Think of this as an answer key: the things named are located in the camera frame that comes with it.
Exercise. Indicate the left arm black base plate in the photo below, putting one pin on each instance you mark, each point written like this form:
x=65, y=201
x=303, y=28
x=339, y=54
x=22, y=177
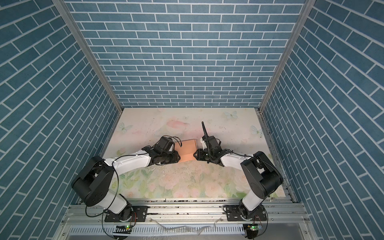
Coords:
x=130, y=214

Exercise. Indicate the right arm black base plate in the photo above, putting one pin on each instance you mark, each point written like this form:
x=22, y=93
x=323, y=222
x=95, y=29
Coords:
x=236, y=213

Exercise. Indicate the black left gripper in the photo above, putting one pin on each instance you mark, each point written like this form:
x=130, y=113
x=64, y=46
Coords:
x=175, y=158

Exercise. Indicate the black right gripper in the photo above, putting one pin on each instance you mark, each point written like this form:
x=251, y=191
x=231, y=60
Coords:
x=199, y=155

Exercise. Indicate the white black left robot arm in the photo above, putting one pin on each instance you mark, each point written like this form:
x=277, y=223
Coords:
x=92, y=184

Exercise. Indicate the aluminium corner frame post left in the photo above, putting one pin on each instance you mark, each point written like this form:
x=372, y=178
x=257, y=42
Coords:
x=81, y=41

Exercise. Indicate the aluminium corner frame post right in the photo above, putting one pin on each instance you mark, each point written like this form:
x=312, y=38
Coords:
x=304, y=14

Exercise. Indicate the white ventilated cable duct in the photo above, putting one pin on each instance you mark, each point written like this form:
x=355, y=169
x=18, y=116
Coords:
x=156, y=230

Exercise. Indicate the aluminium corner frame post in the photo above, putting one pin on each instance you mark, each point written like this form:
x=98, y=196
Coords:
x=304, y=14
x=81, y=41

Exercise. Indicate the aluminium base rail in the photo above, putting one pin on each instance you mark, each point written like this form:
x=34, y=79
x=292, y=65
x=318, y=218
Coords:
x=286, y=220

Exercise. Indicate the pink cardboard paper box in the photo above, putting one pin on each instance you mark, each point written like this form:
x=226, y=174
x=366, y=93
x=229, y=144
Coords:
x=187, y=150

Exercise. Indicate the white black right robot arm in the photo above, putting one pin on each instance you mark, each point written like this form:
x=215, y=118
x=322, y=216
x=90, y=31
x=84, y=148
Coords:
x=261, y=174

